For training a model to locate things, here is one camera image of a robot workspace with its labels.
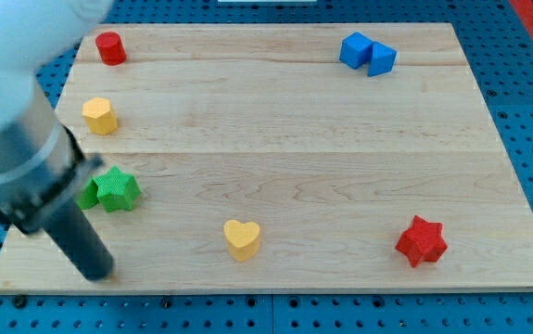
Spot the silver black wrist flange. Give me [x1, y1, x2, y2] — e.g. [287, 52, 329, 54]
[0, 86, 102, 235]

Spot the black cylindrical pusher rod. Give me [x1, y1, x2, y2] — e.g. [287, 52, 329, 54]
[42, 199, 114, 281]

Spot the yellow heart block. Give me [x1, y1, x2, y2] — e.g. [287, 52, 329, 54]
[223, 220, 261, 262]

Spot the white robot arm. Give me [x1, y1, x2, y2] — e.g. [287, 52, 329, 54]
[0, 0, 113, 281]

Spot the yellow hexagon block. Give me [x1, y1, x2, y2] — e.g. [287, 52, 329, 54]
[82, 97, 119, 135]

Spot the green block behind star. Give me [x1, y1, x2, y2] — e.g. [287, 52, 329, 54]
[75, 178, 98, 210]

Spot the red cylinder block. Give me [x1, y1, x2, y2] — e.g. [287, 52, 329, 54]
[95, 32, 127, 66]

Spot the wooden board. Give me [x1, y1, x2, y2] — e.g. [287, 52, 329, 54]
[0, 23, 533, 295]

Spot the blue cube block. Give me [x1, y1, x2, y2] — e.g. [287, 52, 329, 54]
[339, 32, 374, 70]

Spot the red star block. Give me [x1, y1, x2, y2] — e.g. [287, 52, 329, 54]
[395, 215, 448, 267]

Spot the blue triangular block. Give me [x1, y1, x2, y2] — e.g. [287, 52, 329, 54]
[367, 42, 398, 77]

